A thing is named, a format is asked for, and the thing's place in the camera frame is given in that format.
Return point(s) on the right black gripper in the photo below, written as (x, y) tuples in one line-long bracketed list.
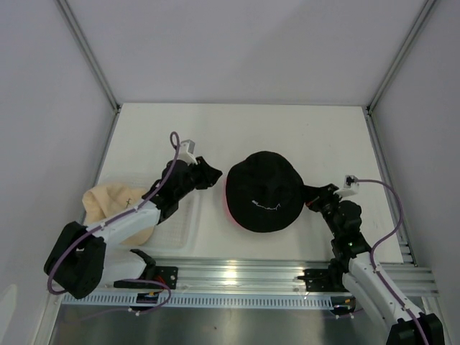
[(314, 196)]

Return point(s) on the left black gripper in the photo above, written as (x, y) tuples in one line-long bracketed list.
[(208, 175)]

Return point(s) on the pink bucket hat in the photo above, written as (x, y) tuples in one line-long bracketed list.
[(226, 206)]

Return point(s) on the black hat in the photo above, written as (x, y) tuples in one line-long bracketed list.
[(264, 192)]

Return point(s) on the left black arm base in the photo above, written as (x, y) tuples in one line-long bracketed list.
[(167, 275)]

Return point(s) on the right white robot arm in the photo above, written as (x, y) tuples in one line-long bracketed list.
[(356, 269)]

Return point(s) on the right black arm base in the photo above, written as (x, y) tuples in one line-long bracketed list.
[(322, 281)]

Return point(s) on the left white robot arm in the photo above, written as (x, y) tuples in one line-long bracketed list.
[(86, 257)]

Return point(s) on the white plastic basket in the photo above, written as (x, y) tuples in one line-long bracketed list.
[(177, 233)]

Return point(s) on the beige hat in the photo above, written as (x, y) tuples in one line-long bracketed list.
[(107, 200)]

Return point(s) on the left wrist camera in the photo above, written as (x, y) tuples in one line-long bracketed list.
[(186, 150)]

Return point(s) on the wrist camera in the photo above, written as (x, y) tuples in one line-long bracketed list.
[(186, 150), (350, 188)]

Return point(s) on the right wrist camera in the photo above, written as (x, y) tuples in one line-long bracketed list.
[(350, 188)]

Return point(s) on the aluminium mounting rail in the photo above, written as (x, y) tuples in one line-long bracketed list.
[(277, 277)]

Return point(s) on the white slotted cable duct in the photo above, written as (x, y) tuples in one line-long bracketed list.
[(302, 301)]

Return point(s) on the left aluminium frame post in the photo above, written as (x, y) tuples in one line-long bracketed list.
[(86, 51)]

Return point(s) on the aluminium frame post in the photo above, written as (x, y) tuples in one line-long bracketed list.
[(86, 51), (408, 42)]

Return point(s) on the right aluminium frame post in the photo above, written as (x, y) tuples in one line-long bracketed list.
[(408, 42)]

